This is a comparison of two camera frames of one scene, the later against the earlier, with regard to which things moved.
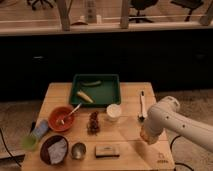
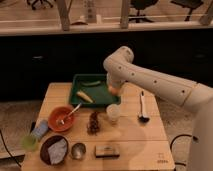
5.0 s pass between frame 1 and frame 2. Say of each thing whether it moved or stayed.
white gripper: moved
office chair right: stayed
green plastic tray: stayed
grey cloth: stayed
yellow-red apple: moved
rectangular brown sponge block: stayed
